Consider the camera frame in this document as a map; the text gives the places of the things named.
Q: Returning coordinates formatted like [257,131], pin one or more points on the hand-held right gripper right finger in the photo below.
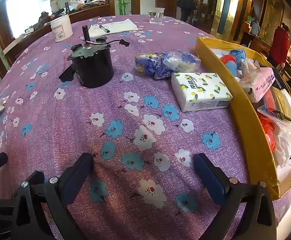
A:
[209,180]

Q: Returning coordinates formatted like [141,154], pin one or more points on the yellow cardboard box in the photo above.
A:
[250,140]

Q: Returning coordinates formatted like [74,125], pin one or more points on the lemon print tissue pack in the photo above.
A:
[200,90]

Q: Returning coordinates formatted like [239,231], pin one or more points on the pile of counter clutter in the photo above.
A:
[48,17]

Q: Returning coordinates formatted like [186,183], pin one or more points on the blue knit cloth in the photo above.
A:
[238,55]

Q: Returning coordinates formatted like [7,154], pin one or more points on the blue white plastic bag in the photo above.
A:
[158,65]

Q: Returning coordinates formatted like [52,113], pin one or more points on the wooden counter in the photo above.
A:
[90,11]

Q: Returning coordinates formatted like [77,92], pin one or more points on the black cylindrical motor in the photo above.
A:
[93,65]

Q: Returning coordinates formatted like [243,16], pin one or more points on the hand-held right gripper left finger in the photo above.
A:
[76,180]

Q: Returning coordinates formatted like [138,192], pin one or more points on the clear plastic cup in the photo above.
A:
[156,16]

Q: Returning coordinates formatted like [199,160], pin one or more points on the etched glass panel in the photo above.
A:
[23,5]

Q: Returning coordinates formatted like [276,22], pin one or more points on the landscape wall painting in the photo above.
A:
[271,15]

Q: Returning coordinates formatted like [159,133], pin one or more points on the white notepad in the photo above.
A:
[121,26]

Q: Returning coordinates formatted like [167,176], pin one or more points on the wooden sideboard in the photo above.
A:
[255,43]

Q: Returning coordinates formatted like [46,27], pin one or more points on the black pen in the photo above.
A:
[104,29]

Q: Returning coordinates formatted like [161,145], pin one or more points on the blue grey thermos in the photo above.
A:
[255,27]

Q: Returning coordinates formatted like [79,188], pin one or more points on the pink tissue pack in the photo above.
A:
[263,82]

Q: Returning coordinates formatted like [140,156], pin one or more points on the purple floral tablecloth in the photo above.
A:
[60,130]

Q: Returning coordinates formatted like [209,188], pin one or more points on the white plastic jar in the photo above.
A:
[61,30]

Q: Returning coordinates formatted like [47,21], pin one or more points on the gold pillar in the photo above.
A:
[231,5]

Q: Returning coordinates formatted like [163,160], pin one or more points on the black foil packet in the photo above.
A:
[281,78]

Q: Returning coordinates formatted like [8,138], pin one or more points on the wooden staircase railing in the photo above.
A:
[205,5]

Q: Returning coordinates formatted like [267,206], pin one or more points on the red plastic bag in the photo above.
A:
[266,130]

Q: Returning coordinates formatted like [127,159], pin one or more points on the dark coat on stair post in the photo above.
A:
[186,7]

